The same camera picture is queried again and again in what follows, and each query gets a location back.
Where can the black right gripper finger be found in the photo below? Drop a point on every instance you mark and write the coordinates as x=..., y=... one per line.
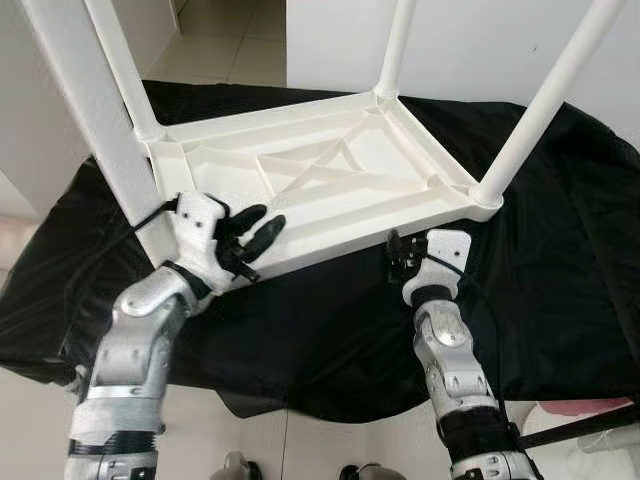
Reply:
x=393, y=241

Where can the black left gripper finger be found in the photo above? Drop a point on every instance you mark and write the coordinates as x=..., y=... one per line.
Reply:
x=245, y=217
x=262, y=238

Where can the white plastic table top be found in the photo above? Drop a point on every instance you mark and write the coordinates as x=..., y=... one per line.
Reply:
x=350, y=180

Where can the white plastic table leg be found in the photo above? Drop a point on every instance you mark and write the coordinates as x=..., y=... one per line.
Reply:
x=395, y=45
x=125, y=75
x=90, y=110
x=550, y=100

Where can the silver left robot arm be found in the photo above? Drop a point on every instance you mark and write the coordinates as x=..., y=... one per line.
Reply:
x=135, y=340

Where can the grey robot foot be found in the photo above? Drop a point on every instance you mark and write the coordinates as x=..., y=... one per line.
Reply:
x=368, y=472
x=238, y=468

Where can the pink stool seat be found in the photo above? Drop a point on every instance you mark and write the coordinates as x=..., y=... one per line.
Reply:
x=580, y=407

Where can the black metal bar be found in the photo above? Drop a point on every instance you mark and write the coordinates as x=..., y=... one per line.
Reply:
x=580, y=425

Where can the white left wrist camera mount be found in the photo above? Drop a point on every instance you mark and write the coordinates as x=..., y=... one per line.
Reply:
x=200, y=235

